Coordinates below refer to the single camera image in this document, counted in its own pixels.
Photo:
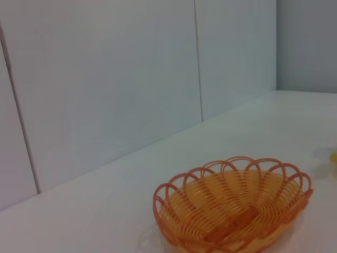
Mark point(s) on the orange plastic woven basket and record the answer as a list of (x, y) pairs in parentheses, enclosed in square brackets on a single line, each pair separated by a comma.
[(237, 218)]

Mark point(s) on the yellow banana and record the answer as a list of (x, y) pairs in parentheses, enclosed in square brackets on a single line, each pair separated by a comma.
[(334, 158)]

